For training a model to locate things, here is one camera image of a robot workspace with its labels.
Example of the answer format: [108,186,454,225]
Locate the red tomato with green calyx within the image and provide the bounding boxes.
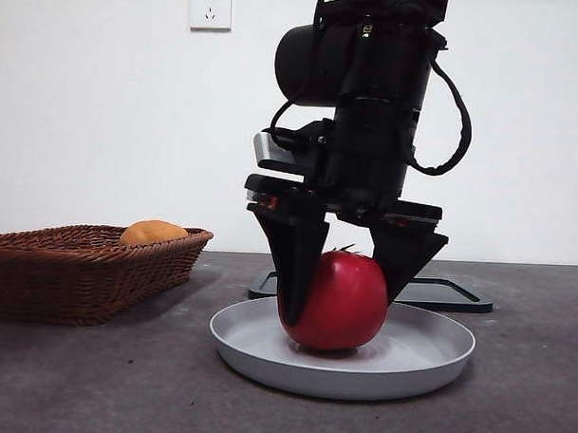
[277,242,391,354]

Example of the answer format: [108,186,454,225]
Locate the pale grey right wrist camera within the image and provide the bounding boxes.
[251,118,322,174]

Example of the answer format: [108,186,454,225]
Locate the orange round bread bun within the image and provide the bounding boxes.
[119,218,190,248]

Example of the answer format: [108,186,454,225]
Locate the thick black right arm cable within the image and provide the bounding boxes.
[411,57,475,178]

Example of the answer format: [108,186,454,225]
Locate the thin black right camera cable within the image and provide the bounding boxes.
[269,0,354,148]

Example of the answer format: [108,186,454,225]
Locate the black rectangular tray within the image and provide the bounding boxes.
[247,268,494,315]

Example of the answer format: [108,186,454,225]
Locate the grey round plate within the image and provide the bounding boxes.
[206,292,478,405]

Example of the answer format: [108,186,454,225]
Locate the brown woven wicker basket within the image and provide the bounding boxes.
[0,220,214,331]

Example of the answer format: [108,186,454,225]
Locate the white wall power socket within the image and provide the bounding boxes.
[189,0,233,34]

